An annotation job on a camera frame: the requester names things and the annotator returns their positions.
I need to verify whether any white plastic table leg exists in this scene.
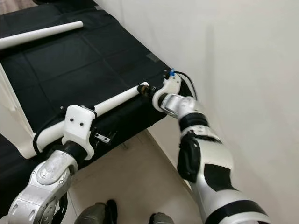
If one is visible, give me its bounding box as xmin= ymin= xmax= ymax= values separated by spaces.
xmin=0 ymin=21 xmax=84 ymax=50
xmin=36 ymin=83 xmax=149 ymax=149

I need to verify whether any white plastic children table top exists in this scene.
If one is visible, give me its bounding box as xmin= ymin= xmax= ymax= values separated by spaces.
xmin=0 ymin=65 xmax=50 ymax=159

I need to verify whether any grey tape patch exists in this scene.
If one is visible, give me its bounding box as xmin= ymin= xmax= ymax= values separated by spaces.
xmin=146 ymin=53 xmax=162 ymax=64

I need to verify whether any black tablecloth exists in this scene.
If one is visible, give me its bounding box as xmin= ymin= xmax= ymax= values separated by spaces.
xmin=0 ymin=0 xmax=192 ymax=217

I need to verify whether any grey left robot foot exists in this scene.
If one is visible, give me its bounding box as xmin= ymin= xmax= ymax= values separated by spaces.
xmin=74 ymin=200 xmax=118 ymax=224

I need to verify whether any grey robot foot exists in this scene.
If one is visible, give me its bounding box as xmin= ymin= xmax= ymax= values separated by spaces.
xmin=74 ymin=200 xmax=118 ymax=224
xmin=148 ymin=212 xmax=176 ymax=224

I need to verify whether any grey right robot foot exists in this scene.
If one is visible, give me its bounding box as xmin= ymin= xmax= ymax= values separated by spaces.
xmin=148 ymin=212 xmax=176 ymax=224

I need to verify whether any black wok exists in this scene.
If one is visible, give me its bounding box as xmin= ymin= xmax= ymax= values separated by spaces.
xmin=33 ymin=0 xmax=75 ymax=6

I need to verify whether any beige wicker basket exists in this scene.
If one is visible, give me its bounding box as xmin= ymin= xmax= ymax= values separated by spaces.
xmin=0 ymin=0 xmax=39 ymax=14

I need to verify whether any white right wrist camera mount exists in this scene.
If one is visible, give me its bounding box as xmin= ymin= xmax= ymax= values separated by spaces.
xmin=152 ymin=74 xmax=183 ymax=112

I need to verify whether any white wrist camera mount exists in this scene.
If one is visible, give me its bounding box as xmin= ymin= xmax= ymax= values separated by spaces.
xmin=152 ymin=74 xmax=183 ymax=112
xmin=63 ymin=105 xmax=98 ymax=161

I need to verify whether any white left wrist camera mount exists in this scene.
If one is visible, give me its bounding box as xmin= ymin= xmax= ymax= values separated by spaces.
xmin=63 ymin=105 xmax=98 ymax=161

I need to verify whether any black cable with blue plug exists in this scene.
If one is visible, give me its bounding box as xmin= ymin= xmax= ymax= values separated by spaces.
xmin=168 ymin=69 xmax=198 ymax=101

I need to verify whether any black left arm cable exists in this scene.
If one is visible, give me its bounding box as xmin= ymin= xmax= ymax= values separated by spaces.
xmin=32 ymin=108 xmax=71 ymax=155

